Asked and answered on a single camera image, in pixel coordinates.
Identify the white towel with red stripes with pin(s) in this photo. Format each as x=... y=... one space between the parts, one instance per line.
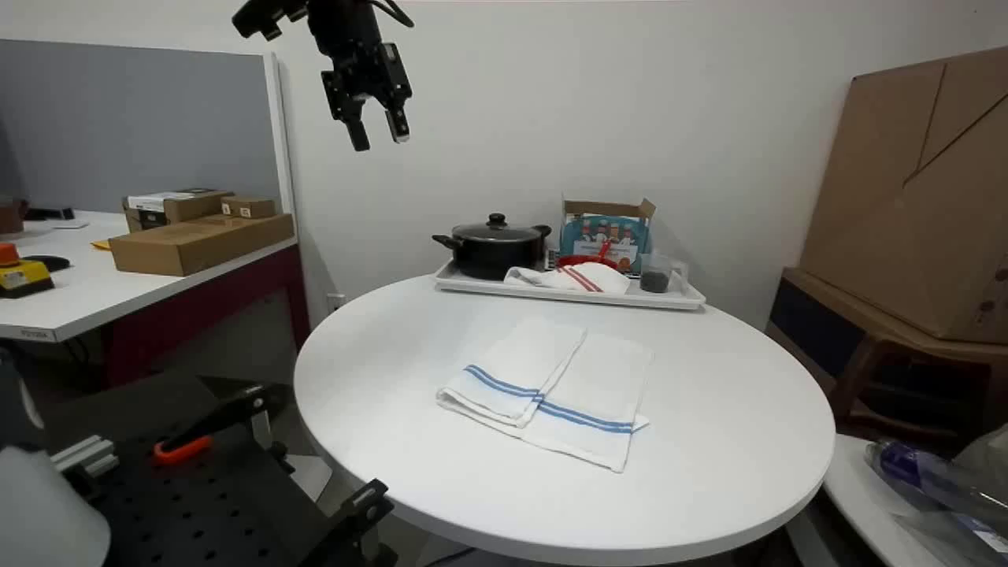
x=589 y=279

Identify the black metal bracket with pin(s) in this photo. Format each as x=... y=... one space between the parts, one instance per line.
x=356 y=520

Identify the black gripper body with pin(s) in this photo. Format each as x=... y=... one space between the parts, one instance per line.
x=366 y=81

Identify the white desk with maroon side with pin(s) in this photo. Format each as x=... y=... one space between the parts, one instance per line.
x=97 y=294

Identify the small open cardboard box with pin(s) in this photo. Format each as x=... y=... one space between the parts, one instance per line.
x=192 y=207

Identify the flat brown cardboard box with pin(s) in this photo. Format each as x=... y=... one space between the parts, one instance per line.
x=200 y=244

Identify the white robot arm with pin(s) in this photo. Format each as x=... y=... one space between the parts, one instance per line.
x=341 y=21

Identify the blue printed carton box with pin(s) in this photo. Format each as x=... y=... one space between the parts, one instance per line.
x=624 y=224

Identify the black pot with lid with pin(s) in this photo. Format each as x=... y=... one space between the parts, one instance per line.
x=493 y=253

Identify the white robot base shell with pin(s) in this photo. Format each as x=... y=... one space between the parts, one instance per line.
x=44 y=514

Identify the white rectangular tray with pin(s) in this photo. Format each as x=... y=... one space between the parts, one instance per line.
x=674 y=298

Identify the grey partition panel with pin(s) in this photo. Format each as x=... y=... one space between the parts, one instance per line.
x=136 y=128

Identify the small closed cardboard box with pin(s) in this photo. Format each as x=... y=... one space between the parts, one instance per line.
x=250 y=210

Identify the large brown cardboard box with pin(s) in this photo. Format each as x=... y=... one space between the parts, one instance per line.
x=926 y=210

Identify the black perforated breadboard table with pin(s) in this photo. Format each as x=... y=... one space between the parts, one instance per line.
x=200 y=514

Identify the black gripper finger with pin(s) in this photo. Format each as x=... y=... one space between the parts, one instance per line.
x=396 y=119
x=356 y=131

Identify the white towel with blue stripes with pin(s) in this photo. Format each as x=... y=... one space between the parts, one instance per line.
x=568 y=389

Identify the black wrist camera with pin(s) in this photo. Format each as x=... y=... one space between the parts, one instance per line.
x=270 y=12

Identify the yellow and black device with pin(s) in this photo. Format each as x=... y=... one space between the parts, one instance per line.
x=23 y=279

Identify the small dark grey cylinder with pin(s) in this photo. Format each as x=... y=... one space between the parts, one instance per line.
x=655 y=280

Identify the silver aluminium profile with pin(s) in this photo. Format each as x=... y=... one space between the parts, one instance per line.
x=85 y=455

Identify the red plastic utensil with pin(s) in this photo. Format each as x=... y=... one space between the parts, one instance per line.
x=602 y=253

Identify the clear plastic bag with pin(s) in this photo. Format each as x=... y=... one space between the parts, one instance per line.
x=948 y=490

